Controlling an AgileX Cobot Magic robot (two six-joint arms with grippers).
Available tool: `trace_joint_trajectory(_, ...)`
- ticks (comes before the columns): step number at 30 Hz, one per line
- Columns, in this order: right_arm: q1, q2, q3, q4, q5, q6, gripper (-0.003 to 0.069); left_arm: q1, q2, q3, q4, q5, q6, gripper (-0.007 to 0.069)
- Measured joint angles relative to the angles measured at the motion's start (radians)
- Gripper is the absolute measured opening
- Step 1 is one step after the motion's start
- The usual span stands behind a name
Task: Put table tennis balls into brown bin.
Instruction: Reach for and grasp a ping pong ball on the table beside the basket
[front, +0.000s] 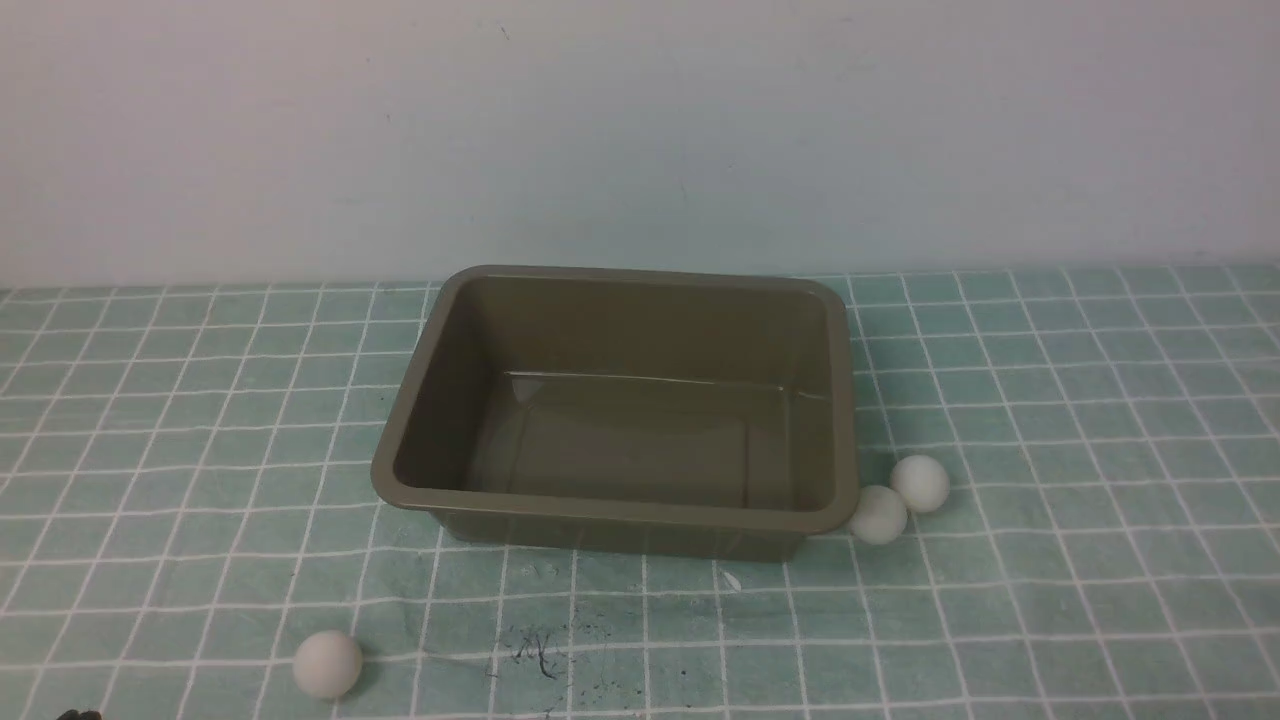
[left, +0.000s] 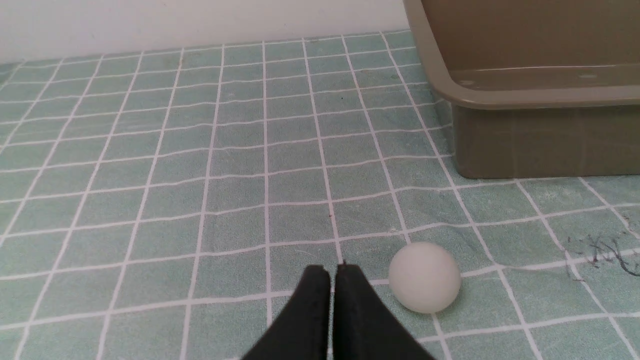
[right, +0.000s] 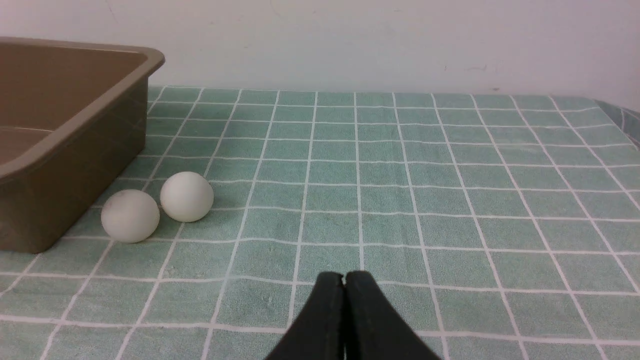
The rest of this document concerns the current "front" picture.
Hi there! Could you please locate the white ping-pong ball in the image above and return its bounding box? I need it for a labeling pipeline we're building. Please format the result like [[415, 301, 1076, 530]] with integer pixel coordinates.
[[292, 630, 364, 701], [847, 486, 908, 546], [890, 455, 951, 514]]

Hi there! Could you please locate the olive green plastic bin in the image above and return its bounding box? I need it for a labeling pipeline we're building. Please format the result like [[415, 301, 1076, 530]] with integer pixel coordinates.
[[370, 266, 860, 562]]

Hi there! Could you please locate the green checkered tablecloth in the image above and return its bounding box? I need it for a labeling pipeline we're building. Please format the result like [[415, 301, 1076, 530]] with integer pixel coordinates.
[[1, 261, 1279, 719]]

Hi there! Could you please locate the small black object at edge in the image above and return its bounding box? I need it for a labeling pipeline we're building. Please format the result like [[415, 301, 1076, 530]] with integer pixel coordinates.
[[58, 708, 102, 720]]

